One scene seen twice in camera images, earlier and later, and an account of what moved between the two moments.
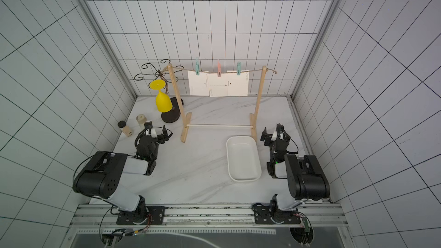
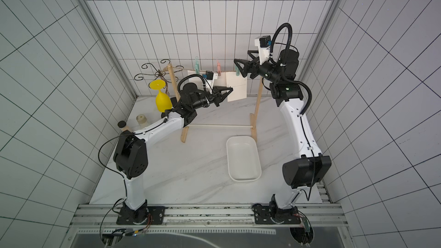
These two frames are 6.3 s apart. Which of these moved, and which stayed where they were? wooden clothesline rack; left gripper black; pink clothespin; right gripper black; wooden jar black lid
Moved: right gripper black; left gripper black
Stayed: wooden jar black lid; pink clothespin; wooden clothesline rack
